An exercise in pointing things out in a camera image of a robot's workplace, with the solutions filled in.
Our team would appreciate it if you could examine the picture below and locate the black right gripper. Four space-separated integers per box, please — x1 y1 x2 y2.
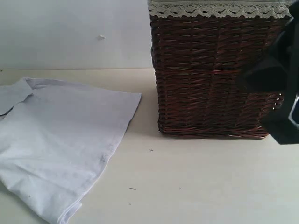
242 1 299 145

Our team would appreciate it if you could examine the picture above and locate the dark brown wicker basket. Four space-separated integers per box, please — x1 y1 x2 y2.
150 16 290 140

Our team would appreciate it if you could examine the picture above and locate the white t-shirt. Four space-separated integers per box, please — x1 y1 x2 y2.
0 78 142 224

